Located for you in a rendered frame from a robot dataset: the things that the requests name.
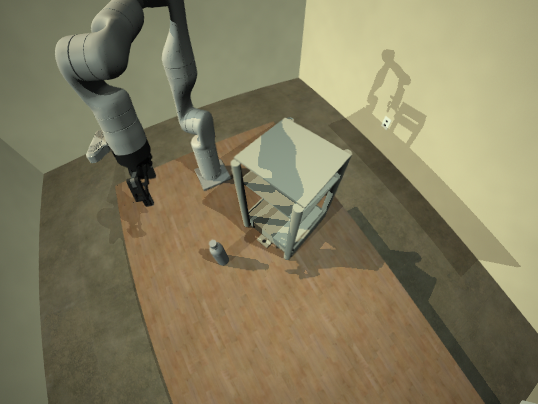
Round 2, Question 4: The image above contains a grey metal shelving unit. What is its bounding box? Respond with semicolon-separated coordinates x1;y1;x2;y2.
231;117;352;260

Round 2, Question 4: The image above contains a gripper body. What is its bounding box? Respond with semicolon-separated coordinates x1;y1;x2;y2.
113;140;151;180

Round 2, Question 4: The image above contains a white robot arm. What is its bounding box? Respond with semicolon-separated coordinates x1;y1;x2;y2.
55;0;221;180

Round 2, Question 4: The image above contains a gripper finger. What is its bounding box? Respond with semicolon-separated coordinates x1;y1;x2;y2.
126;164;154;207
145;152;156;179

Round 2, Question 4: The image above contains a grey bottle with cap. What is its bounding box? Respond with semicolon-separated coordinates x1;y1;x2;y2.
209;240;229;266

